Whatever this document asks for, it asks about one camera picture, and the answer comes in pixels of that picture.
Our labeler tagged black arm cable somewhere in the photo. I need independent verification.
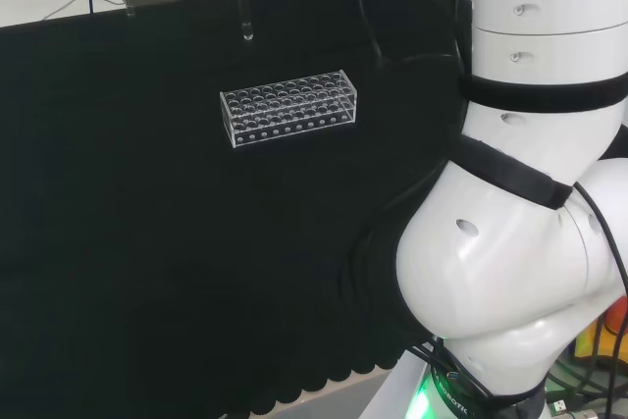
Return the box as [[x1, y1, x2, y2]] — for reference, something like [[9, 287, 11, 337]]
[[571, 182, 628, 297]]

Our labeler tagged clear acrylic test tube rack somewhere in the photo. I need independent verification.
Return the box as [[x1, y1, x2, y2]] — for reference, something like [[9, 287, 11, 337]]
[[219, 70, 357, 149]]

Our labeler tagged yellow stop button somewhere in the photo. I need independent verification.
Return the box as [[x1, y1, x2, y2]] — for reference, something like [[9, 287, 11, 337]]
[[571, 305, 628, 361]]

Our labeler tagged black bench cloth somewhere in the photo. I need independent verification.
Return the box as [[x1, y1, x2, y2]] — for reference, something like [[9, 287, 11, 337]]
[[0, 0, 628, 416]]

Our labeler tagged clear glass test tube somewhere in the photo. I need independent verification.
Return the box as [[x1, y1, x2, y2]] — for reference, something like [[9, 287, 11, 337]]
[[236, 0, 256, 42]]

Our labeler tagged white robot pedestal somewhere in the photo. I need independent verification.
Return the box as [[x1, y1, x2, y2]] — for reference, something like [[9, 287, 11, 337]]
[[361, 347, 438, 419]]

